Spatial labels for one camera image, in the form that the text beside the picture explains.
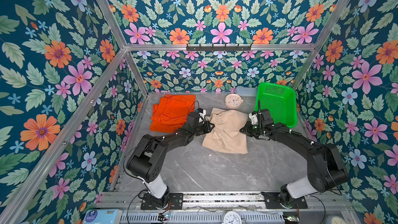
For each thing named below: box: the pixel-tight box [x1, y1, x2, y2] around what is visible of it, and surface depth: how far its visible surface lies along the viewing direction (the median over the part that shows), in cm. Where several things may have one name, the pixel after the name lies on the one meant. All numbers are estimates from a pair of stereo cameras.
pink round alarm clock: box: [224, 93, 244, 109], surface depth 113 cm
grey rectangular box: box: [235, 87, 258, 101], surface depth 120 cm
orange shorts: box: [149, 94, 196, 134], surface depth 109 cm
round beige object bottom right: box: [331, 216, 346, 224], surface depth 67 cm
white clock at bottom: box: [221, 210, 243, 224], surface depth 68 cm
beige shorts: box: [202, 107, 249, 155], surface depth 89 cm
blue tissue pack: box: [82, 208, 123, 224], surface depth 67 cm
